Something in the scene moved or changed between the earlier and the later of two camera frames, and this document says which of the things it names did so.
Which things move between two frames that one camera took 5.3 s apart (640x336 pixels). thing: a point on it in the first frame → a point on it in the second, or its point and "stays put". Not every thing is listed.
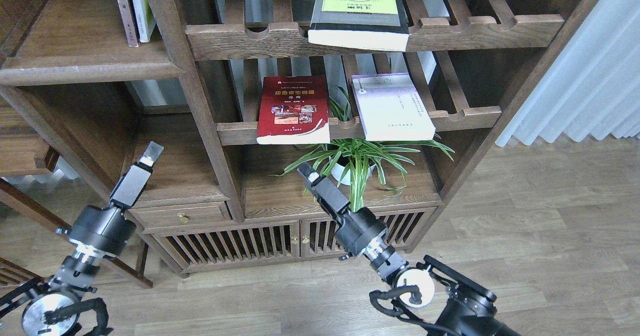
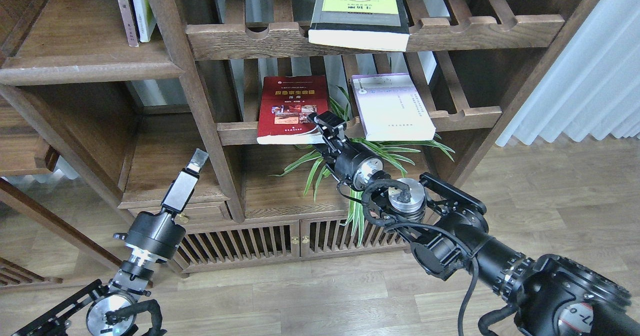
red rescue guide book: [293, 111] stays put
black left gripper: [107, 229] → [156, 234]
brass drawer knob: [183, 218] stays put
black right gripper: [359, 229] → [349, 163]
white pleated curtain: [592, 85] stays put
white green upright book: [145, 20] stays put
